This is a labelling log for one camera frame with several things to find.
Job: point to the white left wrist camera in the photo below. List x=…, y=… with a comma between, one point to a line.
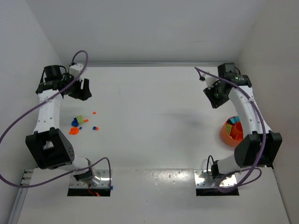
x=75, y=69

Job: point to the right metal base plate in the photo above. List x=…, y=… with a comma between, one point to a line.
x=204, y=181

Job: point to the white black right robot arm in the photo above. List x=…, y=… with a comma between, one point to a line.
x=260, y=144

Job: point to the orange round lego piece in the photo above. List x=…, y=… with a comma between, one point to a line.
x=74, y=131

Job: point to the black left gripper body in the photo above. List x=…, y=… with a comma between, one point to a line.
x=76, y=89

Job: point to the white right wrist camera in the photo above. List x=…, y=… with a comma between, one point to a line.
x=209, y=80

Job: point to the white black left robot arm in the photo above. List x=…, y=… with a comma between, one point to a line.
x=48, y=145

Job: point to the orange divided round container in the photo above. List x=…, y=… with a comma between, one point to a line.
x=235, y=137

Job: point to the metal base plate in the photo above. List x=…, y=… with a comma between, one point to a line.
x=95, y=179
x=204, y=181

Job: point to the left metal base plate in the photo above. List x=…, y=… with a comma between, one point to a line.
x=95, y=179

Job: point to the pale green rounded lego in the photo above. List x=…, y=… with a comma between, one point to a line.
x=80, y=119

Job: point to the light green lego brick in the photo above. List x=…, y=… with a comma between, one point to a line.
x=228, y=128

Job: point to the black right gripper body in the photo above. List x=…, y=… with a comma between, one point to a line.
x=210, y=98

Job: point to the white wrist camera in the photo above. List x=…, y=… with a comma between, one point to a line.
x=75, y=69
x=209, y=80

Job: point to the blue arch lego piece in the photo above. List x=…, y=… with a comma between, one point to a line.
x=75, y=123

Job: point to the large teal lego brick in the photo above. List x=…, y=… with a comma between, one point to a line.
x=233, y=120

